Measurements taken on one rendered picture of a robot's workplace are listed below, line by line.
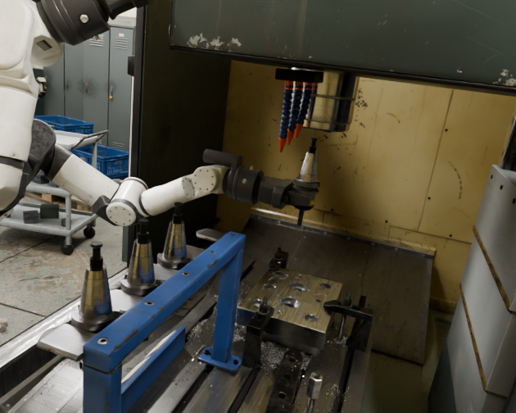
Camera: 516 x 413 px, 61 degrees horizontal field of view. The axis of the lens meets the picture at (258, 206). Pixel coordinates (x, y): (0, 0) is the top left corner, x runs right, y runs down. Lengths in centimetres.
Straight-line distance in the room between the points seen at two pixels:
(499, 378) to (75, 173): 103
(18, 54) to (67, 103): 551
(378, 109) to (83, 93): 455
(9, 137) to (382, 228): 167
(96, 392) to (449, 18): 67
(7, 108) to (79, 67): 536
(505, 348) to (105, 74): 548
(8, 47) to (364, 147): 156
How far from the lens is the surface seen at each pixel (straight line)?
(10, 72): 77
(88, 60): 597
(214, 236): 95
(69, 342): 62
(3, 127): 78
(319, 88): 94
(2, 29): 79
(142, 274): 71
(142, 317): 64
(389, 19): 68
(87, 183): 121
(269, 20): 72
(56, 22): 79
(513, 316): 88
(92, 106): 599
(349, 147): 204
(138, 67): 153
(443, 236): 211
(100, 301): 63
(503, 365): 92
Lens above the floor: 157
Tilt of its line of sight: 17 degrees down
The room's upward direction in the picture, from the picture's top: 7 degrees clockwise
